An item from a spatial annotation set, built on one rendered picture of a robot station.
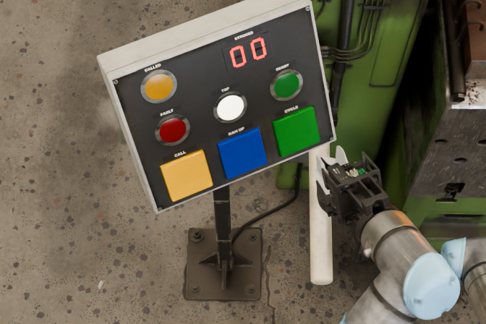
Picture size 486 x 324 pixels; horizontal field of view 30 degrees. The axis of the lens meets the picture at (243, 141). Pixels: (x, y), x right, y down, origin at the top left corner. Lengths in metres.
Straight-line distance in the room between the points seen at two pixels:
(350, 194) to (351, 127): 0.91
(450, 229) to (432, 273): 1.25
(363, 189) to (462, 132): 0.54
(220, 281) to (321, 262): 0.68
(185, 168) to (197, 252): 1.03
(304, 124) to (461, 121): 0.36
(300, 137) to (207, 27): 0.26
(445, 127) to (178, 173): 0.56
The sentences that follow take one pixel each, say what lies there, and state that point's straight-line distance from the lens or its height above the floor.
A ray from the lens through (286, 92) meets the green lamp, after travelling 1.49.
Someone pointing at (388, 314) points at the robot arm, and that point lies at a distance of 1.22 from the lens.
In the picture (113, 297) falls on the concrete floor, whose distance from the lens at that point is 2.50.
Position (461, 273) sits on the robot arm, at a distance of 1.58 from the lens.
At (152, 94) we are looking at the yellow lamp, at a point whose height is 1.16.
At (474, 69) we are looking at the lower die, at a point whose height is 0.95.
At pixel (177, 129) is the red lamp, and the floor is 1.09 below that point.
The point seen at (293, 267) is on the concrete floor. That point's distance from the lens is 2.50.
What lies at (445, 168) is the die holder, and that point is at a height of 0.63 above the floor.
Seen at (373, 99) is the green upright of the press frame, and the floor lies 0.56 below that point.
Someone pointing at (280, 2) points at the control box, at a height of 1.19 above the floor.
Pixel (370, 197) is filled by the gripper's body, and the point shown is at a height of 1.21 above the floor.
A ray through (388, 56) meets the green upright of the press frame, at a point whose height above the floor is 0.75.
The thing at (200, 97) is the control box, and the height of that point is 1.12.
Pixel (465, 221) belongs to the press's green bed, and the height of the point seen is 0.17.
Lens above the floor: 2.39
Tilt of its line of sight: 65 degrees down
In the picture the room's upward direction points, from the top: straight up
